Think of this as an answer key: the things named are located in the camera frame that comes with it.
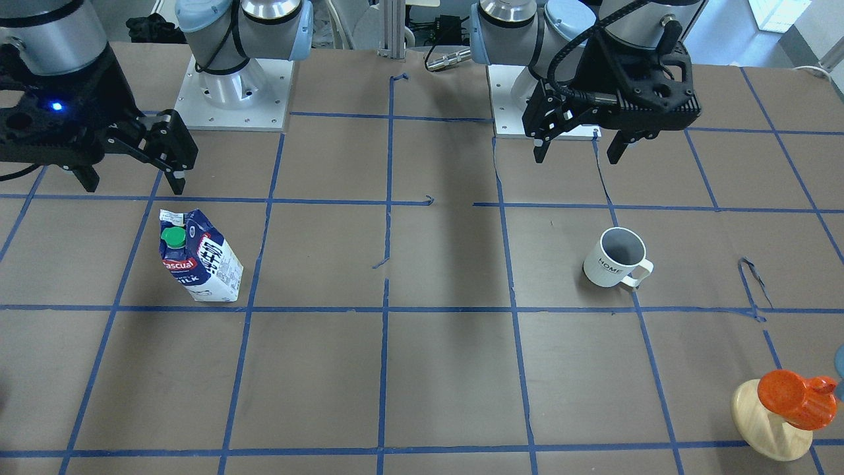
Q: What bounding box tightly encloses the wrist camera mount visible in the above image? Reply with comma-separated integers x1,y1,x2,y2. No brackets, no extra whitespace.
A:
571,19,702,133
2,44,142,168

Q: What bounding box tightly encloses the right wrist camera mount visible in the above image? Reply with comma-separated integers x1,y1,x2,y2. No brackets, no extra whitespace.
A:
2,44,142,168

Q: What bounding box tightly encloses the aluminium frame post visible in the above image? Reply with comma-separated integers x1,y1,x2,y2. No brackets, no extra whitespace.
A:
378,0,406,62

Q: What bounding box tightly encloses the white HOME mug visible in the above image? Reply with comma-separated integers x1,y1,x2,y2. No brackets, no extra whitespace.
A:
582,228,654,289

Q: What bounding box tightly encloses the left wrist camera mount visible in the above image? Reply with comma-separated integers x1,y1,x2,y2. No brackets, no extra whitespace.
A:
571,19,702,133

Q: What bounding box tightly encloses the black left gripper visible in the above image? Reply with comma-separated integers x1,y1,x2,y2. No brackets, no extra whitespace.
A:
522,80,639,165

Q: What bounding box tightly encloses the blue mug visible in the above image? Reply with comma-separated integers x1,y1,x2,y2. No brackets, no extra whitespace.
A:
833,344,844,402

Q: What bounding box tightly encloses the wooden mug tree stand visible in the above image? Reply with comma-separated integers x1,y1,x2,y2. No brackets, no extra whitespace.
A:
731,379,814,462

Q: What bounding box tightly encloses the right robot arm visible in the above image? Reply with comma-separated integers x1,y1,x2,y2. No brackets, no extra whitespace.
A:
1,1,313,195

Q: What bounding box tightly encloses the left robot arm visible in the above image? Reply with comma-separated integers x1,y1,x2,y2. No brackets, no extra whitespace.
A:
469,1,703,164

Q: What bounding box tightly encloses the blue white milk carton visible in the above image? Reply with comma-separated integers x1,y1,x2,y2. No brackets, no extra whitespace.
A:
159,208,243,301

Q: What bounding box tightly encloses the orange mug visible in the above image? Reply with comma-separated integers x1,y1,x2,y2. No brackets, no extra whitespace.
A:
757,369,838,431

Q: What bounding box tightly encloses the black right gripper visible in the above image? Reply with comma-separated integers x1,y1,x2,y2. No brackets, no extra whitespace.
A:
73,109,198,195

